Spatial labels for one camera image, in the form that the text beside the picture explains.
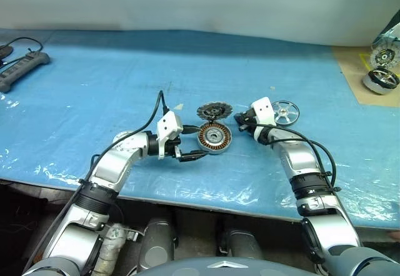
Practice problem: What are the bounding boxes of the grey robot torso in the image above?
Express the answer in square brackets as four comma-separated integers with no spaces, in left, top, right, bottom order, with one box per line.
[132,255,316,276]

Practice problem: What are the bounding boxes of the dark rounded shape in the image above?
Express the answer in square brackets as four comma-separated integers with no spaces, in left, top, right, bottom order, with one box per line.
[219,229,264,260]
[137,216,178,272]

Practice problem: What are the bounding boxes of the silver motor housing with rotor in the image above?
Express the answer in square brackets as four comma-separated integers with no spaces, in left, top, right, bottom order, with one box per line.
[362,66,400,96]

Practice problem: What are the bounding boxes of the silver spoked rotor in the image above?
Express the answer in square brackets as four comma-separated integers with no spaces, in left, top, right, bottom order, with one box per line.
[271,100,301,125]

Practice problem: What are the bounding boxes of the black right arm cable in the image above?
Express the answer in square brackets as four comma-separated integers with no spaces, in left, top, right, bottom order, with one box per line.
[242,119,342,193]

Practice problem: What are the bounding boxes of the brown cardboard sheet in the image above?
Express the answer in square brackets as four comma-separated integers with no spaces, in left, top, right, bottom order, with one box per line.
[331,44,400,105]

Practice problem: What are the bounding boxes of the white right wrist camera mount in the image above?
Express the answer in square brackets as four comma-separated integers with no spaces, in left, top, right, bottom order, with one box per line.
[251,96,278,142]

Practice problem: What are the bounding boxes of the blue plastic table cover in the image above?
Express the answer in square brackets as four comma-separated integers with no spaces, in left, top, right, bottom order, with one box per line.
[0,27,400,230]

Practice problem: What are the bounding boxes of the silver motor housing copper windings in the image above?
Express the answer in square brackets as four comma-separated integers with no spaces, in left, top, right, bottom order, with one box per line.
[196,122,233,157]

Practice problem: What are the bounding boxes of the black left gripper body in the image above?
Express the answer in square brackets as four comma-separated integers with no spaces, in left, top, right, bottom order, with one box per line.
[163,137,183,162]

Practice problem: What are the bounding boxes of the black power strip cable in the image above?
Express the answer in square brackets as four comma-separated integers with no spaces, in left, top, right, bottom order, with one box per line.
[0,36,44,67]

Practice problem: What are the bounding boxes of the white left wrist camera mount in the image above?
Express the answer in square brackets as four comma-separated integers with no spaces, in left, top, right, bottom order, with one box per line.
[156,111,184,160]

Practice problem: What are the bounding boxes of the white wrapped pipe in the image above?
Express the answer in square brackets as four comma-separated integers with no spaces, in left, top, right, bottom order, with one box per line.
[90,222,140,276]

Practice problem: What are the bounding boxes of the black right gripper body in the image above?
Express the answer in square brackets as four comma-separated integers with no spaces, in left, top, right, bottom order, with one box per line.
[241,107,259,134]

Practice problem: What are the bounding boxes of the white and silver object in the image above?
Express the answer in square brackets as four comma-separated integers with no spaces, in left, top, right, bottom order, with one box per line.
[373,16,400,44]

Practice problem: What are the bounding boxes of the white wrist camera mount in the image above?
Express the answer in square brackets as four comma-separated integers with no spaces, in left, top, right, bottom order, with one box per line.
[156,111,184,160]
[251,96,278,142]

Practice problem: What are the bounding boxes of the dark grey power strip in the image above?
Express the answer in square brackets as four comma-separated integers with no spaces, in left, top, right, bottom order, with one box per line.
[0,52,51,94]

